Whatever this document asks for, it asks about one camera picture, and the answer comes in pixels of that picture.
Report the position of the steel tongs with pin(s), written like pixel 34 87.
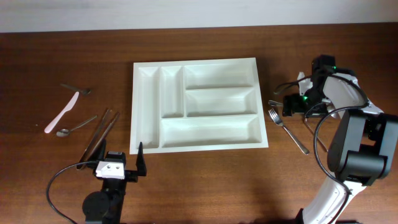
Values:
pixel 100 134

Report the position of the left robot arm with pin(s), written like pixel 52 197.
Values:
pixel 105 205

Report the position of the white cutlery tray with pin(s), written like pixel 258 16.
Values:
pixel 196 105

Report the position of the steel fork on table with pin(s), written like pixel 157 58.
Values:
pixel 277 120

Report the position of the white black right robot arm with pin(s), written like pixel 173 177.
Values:
pixel 363 146

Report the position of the small steel teaspoon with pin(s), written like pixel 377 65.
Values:
pixel 66 132

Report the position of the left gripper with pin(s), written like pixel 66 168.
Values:
pixel 133 175

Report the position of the dark small teaspoon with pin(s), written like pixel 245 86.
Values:
pixel 85 91

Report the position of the pink plastic knife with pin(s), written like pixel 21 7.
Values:
pixel 58 117

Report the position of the steel tablespoon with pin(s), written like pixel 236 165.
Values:
pixel 275 103

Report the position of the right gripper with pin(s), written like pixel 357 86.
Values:
pixel 296 106

